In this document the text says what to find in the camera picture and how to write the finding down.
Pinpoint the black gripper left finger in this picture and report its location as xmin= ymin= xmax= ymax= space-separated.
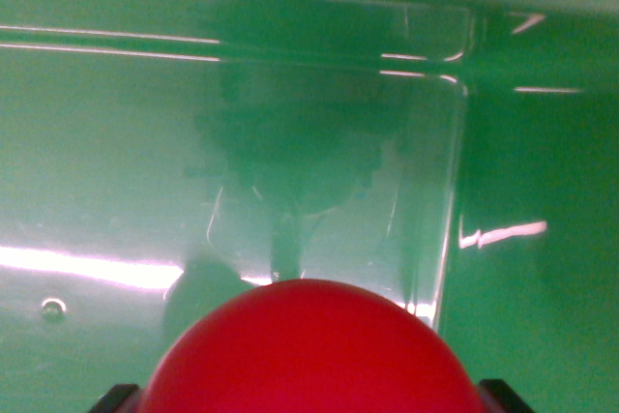
xmin=89 ymin=383 xmax=142 ymax=413

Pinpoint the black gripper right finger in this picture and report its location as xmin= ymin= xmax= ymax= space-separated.
xmin=477 ymin=378 xmax=536 ymax=413

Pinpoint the red toy apple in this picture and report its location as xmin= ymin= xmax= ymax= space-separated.
xmin=138 ymin=278 xmax=488 ymax=413

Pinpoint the green plastic bin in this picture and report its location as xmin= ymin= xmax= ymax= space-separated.
xmin=0 ymin=0 xmax=619 ymax=413

